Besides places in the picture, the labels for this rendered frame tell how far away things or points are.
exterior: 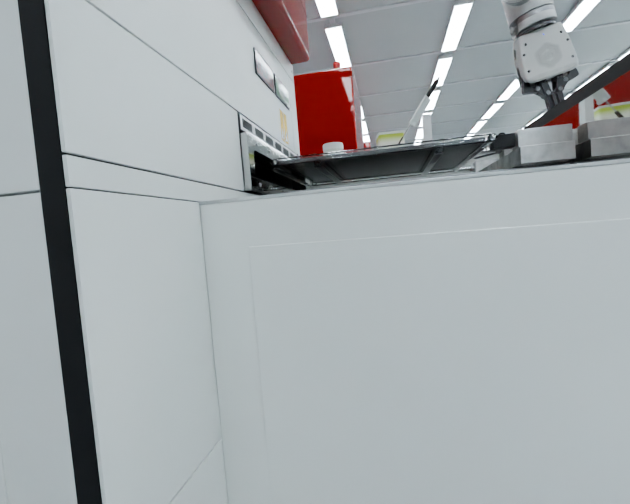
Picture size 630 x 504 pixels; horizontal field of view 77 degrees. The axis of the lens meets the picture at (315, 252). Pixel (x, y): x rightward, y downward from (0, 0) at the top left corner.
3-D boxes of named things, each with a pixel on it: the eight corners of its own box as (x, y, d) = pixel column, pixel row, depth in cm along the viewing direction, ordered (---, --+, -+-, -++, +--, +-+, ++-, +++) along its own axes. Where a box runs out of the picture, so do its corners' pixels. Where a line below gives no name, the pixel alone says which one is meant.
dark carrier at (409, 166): (278, 164, 70) (278, 161, 70) (315, 183, 103) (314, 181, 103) (485, 140, 63) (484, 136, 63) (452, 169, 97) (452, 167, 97)
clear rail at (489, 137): (270, 166, 68) (269, 158, 68) (272, 167, 70) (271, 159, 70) (498, 140, 61) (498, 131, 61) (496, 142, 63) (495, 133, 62)
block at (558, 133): (518, 147, 64) (517, 128, 63) (512, 151, 67) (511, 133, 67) (573, 141, 62) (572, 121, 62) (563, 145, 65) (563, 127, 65)
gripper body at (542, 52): (513, 28, 79) (529, 83, 79) (568, 8, 77) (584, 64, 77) (503, 45, 86) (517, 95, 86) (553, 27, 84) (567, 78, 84)
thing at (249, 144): (242, 190, 65) (237, 132, 64) (301, 203, 108) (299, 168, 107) (252, 189, 64) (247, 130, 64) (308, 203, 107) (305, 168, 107)
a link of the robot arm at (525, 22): (513, 16, 78) (518, 31, 78) (561, -2, 76) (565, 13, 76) (502, 36, 86) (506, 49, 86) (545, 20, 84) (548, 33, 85)
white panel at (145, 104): (40, 190, 29) (-30, -392, 27) (296, 214, 109) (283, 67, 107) (75, 186, 29) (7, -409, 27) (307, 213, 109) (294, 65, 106)
